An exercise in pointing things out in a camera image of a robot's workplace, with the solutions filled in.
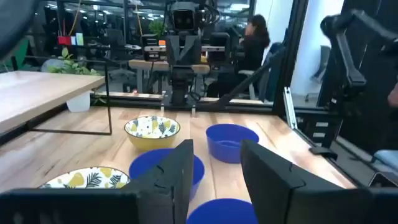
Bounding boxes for person's hand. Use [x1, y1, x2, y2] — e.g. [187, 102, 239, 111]
[387, 82, 398, 108]

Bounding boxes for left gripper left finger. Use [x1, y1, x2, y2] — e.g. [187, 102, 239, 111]
[0, 139, 195, 224]

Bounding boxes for wooden desk white legs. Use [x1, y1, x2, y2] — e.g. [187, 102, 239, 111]
[128, 58, 211, 94]

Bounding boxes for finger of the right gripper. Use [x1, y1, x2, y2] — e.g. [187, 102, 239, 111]
[165, 35, 185, 67]
[183, 35, 203, 67]

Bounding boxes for black articulated stand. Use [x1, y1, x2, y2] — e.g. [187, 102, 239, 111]
[320, 8, 398, 150]

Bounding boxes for black flat clamp plate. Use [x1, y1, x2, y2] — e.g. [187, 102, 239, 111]
[308, 146, 339, 161]

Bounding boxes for light blue seat cushion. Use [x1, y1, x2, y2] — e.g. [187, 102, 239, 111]
[371, 149, 398, 174]

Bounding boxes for black aluminium rig frame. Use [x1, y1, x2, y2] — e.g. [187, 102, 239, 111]
[90, 0, 398, 189]

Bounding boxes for blue plastic bowl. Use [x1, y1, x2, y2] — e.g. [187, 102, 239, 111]
[185, 198, 259, 224]
[128, 147, 206, 202]
[205, 123, 260, 165]

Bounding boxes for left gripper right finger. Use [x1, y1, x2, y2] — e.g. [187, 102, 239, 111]
[240, 139, 398, 224]

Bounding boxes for yellow bowl leaf-print inside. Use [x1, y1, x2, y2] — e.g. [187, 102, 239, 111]
[123, 115, 182, 152]
[39, 166, 131, 190]

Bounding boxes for green potted plant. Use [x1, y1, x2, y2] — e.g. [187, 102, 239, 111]
[48, 46, 107, 106]

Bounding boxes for silver aluminium bracket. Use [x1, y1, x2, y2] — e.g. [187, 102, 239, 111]
[282, 86, 299, 130]

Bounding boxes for wooden shelf black metal frame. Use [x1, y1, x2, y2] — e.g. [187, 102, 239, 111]
[0, 55, 113, 147]

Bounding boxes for black box white labels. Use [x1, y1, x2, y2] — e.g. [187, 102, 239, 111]
[297, 113, 341, 149]

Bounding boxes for white plant pot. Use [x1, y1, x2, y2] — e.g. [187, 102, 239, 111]
[66, 90, 92, 113]

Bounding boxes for person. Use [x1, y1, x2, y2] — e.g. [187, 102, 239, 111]
[206, 14, 272, 99]

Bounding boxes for black camera cable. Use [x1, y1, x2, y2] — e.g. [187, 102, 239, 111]
[0, 0, 40, 60]

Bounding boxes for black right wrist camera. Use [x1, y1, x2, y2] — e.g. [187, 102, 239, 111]
[170, 1, 200, 32]

